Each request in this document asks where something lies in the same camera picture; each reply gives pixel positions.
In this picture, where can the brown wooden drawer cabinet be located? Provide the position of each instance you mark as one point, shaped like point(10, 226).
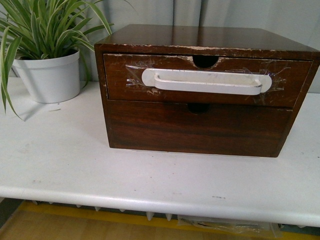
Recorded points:
point(205, 45)

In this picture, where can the white drawer handle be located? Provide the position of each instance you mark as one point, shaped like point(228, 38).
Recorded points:
point(230, 83)

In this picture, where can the green spider plant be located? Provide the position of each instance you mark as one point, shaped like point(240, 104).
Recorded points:
point(45, 30)

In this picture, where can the white plant pot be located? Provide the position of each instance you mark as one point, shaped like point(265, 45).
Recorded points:
point(52, 80)

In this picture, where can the clear plastic sheet under table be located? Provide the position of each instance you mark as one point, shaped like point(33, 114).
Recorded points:
point(232, 226)

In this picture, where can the brown wooden drawer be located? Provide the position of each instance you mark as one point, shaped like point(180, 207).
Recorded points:
point(290, 78)
point(220, 129)

